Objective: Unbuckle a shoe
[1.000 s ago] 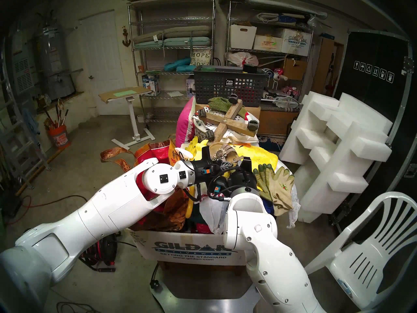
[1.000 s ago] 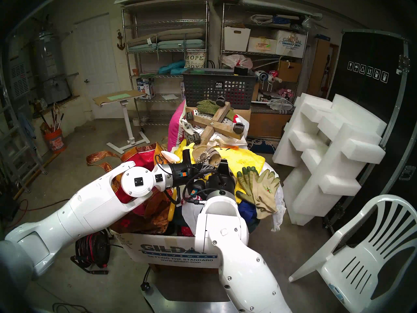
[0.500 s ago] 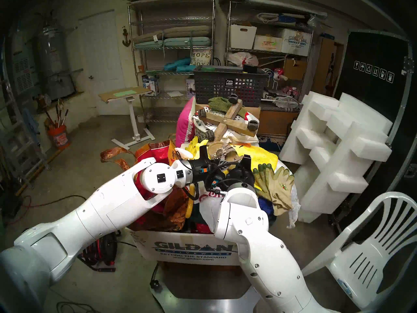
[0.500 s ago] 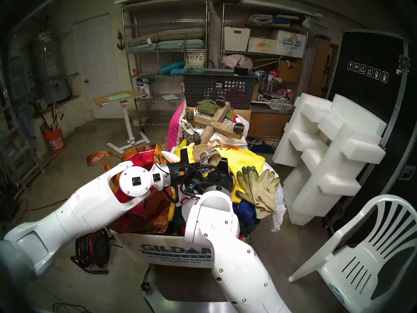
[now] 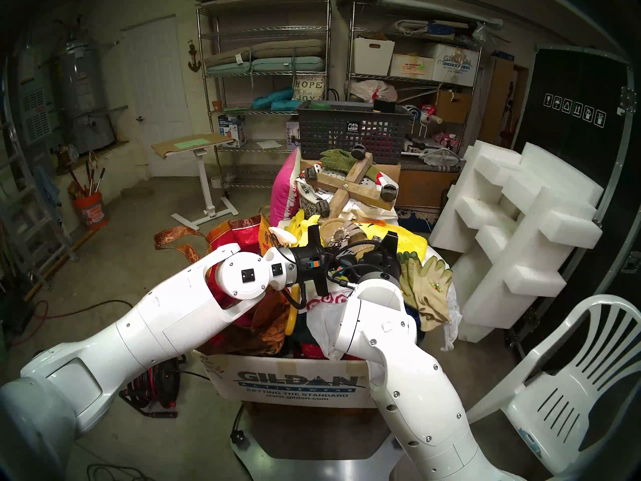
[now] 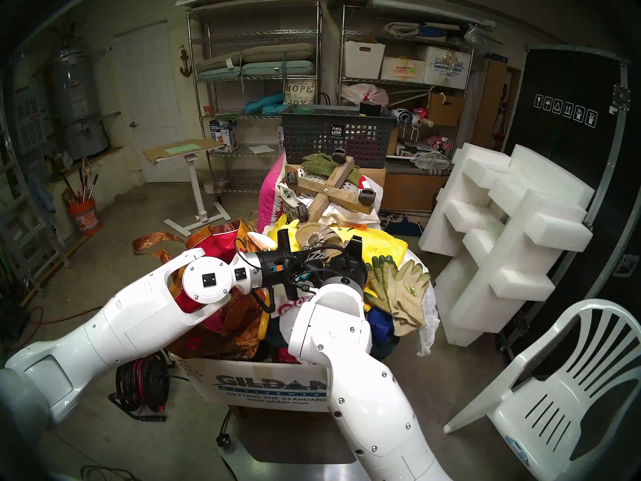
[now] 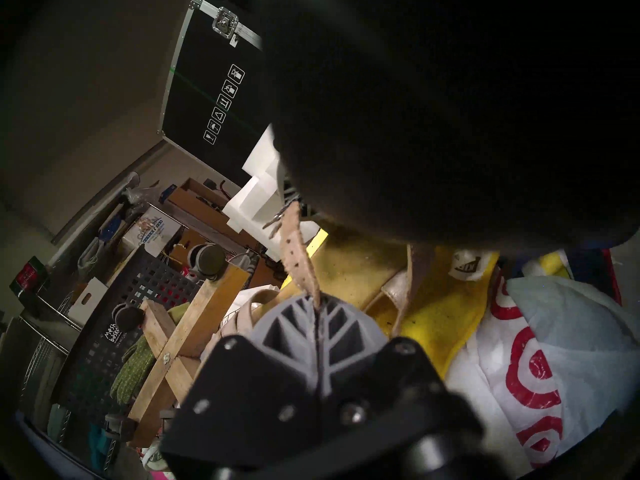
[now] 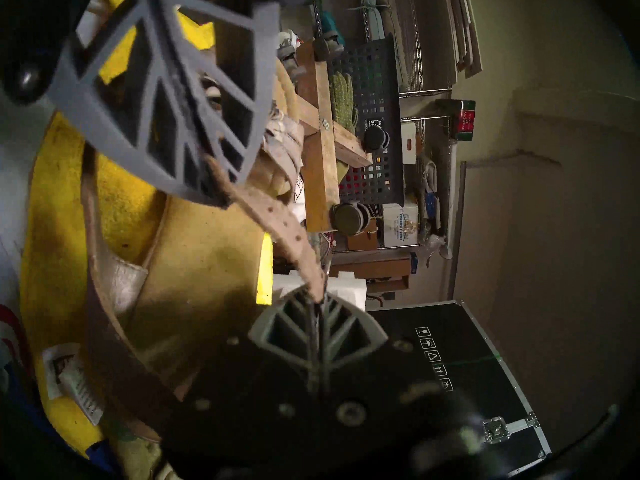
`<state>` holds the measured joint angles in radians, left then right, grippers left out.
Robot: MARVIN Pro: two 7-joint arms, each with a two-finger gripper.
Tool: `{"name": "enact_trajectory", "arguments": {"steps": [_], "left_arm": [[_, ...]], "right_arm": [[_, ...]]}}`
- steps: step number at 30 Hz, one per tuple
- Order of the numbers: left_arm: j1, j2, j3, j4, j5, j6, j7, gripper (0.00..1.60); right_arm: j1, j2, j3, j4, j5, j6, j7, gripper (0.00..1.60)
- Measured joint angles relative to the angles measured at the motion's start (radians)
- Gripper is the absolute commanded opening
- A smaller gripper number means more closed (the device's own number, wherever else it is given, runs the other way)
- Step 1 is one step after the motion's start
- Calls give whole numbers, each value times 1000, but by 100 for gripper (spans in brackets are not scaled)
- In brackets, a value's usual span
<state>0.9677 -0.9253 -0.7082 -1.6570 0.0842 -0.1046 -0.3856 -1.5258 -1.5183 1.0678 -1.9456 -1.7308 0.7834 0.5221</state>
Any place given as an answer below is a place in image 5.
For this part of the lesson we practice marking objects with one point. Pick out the orange plastic strip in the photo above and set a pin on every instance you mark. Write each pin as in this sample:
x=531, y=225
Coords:
x=379, y=222

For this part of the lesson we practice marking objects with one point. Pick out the blue white product box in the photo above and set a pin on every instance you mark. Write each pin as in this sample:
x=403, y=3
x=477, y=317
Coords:
x=233, y=130

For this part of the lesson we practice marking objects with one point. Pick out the large Gildan cardboard box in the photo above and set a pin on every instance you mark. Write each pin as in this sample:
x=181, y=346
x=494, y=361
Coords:
x=300, y=380

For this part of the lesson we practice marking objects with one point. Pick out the gray water heater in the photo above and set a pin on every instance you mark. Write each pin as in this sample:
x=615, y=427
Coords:
x=82, y=94

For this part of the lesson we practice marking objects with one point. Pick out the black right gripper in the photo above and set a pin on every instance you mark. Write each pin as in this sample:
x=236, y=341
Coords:
x=380, y=264

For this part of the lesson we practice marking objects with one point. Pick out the dark blue floral rug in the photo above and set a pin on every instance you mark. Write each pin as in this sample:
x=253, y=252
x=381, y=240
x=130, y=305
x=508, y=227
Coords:
x=418, y=220

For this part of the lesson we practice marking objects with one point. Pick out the rolled blue mat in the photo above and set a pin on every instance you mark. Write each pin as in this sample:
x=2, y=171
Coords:
x=414, y=113

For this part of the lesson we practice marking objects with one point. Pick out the white box orange label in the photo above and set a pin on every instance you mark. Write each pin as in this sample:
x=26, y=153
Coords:
x=410, y=66

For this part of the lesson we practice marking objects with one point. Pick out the green knit glove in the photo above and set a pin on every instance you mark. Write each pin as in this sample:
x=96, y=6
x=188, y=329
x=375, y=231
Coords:
x=333, y=159

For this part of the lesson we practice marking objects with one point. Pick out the black flight case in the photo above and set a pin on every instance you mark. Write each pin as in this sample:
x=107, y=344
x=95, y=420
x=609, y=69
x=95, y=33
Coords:
x=576, y=149

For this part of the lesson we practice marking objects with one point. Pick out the small black box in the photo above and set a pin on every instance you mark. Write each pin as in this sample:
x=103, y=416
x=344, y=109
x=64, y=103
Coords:
x=384, y=105

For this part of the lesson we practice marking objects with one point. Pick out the white door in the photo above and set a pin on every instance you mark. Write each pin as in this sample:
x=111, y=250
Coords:
x=157, y=94

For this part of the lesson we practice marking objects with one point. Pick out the orange bucket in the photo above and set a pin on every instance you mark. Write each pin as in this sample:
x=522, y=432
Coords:
x=91, y=212

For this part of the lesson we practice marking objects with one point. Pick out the gray metal ladder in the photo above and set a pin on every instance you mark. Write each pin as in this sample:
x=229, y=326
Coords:
x=30, y=214

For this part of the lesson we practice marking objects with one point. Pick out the pink flowers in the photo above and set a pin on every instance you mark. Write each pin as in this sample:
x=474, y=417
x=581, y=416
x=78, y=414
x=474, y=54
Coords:
x=447, y=140

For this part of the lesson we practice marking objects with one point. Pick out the anchor wall decoration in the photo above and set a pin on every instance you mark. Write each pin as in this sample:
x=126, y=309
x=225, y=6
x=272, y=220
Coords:
x=194, y=61

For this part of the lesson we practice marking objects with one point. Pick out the white overbed table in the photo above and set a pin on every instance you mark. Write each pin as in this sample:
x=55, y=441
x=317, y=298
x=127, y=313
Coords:
x=205, y=189

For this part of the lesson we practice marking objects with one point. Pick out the orange floral tote bag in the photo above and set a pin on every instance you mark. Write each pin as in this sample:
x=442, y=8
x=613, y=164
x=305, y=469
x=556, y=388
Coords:
x=265, y=324

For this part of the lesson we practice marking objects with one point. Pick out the white bag red ribbon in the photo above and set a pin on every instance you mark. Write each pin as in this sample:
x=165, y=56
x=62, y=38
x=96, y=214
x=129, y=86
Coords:
x=373, y=90

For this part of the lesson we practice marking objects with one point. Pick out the gray robot base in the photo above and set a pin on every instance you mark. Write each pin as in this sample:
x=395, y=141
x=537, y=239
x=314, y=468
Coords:
x=310, y=467

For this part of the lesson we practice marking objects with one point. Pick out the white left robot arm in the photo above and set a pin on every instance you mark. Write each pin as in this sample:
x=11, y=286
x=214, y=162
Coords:
x=150, y=324

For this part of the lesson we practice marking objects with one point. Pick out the pink bag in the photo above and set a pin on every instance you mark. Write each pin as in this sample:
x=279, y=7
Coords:
x=283, y=194

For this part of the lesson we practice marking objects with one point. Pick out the white vented wall unit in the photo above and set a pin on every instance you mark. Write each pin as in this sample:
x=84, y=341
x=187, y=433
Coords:
x=35, y=114

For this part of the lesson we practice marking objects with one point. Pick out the red shiny bag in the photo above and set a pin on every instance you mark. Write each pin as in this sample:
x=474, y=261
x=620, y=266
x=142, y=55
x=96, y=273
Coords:
x=235, y=239

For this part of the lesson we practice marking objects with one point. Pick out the yellow plastic bag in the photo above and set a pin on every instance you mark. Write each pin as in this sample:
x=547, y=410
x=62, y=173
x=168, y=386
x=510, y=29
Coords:
x=300, y=224

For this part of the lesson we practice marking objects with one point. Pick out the teal pillow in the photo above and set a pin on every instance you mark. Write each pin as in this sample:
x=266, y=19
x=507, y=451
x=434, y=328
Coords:
x=273, y=99

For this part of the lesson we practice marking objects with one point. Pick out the white bag red circles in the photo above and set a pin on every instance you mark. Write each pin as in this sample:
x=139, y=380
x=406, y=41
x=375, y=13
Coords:
x=320, y=324

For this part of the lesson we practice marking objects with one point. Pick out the black perforated plastic basket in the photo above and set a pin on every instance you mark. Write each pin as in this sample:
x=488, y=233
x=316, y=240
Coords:
x=325, y=132

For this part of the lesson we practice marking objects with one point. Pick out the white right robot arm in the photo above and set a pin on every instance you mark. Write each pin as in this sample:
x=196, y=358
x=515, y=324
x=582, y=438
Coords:
x=400, y=385

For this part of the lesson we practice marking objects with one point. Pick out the small Gildan cardboard box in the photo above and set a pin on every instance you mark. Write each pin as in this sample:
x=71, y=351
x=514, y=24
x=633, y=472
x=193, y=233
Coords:
x=456, y=66

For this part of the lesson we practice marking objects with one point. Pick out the beige bench cushion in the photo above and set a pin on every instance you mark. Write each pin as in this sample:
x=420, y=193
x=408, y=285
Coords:
x=280, y=47

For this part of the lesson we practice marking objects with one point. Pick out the HOPE sign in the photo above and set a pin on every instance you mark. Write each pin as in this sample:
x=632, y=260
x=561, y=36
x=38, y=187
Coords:
x=309, y=86

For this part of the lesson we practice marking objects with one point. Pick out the teal bench cushion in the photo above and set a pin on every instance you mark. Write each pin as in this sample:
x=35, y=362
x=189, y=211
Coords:
x=280, y=65

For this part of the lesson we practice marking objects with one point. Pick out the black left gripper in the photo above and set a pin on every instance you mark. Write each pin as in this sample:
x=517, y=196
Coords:
x=313, y=262

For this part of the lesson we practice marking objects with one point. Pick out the white foam packing block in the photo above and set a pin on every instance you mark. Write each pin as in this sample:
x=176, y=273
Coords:
x=526, y=224

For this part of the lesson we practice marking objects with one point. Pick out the brown wooden chest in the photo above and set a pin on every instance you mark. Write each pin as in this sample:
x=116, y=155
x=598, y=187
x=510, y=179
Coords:
x=425, y=187

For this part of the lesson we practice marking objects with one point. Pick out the long white tube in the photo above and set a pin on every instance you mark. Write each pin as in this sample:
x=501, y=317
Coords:
x=440, y=10

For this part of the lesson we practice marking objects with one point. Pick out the brown cardboard box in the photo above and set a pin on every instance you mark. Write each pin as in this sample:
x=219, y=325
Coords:
x=455, y=108

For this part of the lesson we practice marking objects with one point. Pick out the white plastic chair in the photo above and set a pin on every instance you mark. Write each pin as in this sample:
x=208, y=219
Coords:
x=566, y=410

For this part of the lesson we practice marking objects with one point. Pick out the white crumpled bag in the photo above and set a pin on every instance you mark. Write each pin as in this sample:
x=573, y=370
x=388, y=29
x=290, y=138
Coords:
x=280, y=237

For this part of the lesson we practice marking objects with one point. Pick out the gray striped cloth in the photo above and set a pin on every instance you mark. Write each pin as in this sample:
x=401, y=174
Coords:
x=440, y=158

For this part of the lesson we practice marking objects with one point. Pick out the tan glove green fingertips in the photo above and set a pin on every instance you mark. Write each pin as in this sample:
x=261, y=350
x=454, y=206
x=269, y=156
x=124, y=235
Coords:
x=410, y=279
x=433, y=294

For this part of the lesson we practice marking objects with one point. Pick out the wooden cross caster dolly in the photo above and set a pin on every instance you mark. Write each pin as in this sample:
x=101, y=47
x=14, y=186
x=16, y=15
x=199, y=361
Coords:
x=350, y=184

